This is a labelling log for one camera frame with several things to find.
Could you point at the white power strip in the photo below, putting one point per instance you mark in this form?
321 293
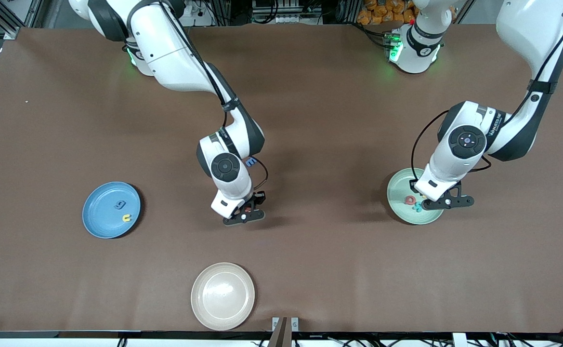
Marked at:
202 19

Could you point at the blue foam letter g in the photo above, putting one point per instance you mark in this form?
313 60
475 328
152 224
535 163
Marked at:
120 205

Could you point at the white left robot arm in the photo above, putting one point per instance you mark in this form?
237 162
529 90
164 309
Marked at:
531 29

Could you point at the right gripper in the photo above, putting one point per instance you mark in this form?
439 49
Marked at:
257 198

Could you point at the dark electronics rack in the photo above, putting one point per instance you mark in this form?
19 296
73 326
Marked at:
286 7

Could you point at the blue foam letter E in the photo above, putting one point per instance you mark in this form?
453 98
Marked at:
250 163

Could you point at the blue plate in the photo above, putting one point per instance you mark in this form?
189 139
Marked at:
100 212

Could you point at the red foam letter Q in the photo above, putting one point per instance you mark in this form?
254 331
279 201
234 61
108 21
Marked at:
406 199

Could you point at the metal mount bracket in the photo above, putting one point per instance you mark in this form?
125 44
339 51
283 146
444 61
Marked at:
281 332

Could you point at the teal foam letter R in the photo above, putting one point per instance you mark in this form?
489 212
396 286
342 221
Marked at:
418 208

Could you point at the white block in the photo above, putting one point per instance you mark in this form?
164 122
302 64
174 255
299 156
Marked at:
459 340

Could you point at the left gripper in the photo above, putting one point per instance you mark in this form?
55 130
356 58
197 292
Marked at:
412 185

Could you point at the pale green plate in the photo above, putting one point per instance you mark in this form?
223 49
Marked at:
399 212

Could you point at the orange packets pile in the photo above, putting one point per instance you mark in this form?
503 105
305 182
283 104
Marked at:
382 12

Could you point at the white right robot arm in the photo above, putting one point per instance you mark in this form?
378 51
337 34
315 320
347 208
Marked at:
170 48

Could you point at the beige plate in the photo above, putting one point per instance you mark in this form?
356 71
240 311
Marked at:
222 296

